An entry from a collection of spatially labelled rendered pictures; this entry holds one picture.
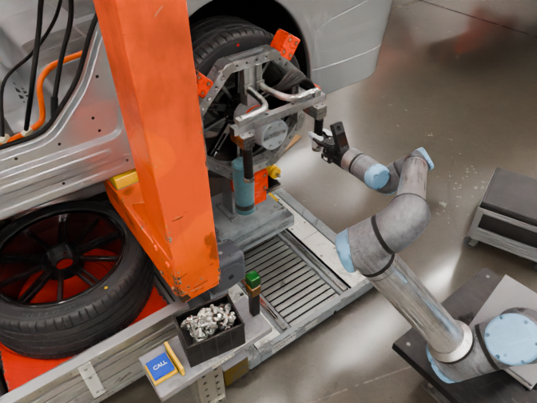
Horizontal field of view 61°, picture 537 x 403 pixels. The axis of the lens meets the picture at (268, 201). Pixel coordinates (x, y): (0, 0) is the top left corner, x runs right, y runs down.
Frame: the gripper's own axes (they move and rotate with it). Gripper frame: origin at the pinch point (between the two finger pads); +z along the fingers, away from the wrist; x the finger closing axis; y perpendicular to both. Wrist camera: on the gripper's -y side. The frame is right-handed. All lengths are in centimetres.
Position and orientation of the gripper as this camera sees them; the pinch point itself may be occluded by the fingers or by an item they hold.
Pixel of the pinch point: (314, 129)
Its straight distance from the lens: 188.6
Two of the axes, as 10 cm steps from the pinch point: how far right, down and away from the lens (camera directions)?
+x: 8.1, -4.0, 4.4
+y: 0.1, 7.5, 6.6
